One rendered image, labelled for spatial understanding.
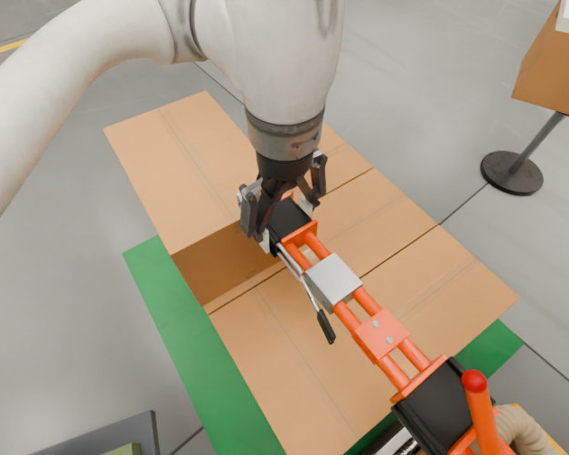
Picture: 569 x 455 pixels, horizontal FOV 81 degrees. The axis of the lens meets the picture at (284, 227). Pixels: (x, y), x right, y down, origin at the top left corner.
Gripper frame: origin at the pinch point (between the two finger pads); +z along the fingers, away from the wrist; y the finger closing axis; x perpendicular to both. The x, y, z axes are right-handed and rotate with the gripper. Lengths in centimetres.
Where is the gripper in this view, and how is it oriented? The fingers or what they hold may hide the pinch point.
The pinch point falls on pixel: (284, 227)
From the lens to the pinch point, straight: 58.7
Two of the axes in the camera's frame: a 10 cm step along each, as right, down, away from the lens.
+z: 0.0, 5.4, 8.4
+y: 8.2, -4.7, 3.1
